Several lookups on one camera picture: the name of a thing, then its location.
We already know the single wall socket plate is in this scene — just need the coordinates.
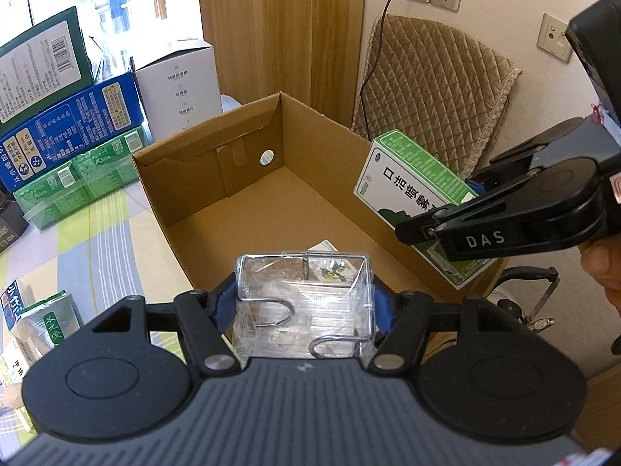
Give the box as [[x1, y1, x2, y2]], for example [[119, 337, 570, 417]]
[[536, 13, 572, 63]]

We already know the silver foil bag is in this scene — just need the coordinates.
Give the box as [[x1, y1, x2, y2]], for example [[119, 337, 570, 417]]
[[9, 290, 81, 361]]

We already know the black charger cable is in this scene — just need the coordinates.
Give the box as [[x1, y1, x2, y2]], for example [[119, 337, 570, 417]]
[[359, 0, 427, 142]]

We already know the brown wooden cabinet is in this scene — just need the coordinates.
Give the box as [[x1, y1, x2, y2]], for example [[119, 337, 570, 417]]
[[199, 0, 365, 126]]

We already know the white dragon print box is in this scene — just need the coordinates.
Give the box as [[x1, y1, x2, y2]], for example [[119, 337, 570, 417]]
[[309, 257, 356, 283]]

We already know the light green carton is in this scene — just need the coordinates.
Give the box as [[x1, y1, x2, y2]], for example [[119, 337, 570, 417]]
[[14, 124, 151, 230]]

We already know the white green medicine box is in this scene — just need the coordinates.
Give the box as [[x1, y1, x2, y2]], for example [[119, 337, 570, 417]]
[[1, 341, 31, 385]]

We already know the blue carton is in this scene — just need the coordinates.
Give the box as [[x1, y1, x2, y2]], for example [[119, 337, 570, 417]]
[[1, 71, 144, 193]]

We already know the person's right hand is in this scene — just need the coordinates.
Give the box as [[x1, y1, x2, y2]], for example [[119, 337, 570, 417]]
[[579, 235, 621, 313]]

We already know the green spray box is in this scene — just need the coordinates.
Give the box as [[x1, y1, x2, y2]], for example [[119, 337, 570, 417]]
[[352, 129, 507, 290]]

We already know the black noodle bowl pack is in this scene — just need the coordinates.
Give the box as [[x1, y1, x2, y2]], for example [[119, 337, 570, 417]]
[[0, 193, 28, 251]]

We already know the clear plastic floss box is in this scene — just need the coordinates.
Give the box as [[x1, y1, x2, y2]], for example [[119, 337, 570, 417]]
[[0, 280, 25, 330]]

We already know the brown cardboard box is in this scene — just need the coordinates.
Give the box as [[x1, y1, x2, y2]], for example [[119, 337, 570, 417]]
[[131, 91, 508, 351]]

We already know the white carton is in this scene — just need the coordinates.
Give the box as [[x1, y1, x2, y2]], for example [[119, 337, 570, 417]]
[[132, 39, 222, 142]]

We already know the dark green carton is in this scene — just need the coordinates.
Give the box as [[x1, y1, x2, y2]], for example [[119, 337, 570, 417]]
[[1, 6, 94, 132]]

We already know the clear bag with metal hooks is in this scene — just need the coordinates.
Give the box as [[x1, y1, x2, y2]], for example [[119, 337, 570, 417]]
[[232, 250, 376, 363]]

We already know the quilted tan chair cover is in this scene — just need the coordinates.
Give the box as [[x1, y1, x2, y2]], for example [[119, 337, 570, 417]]
[[350, 15, 521, 178]]

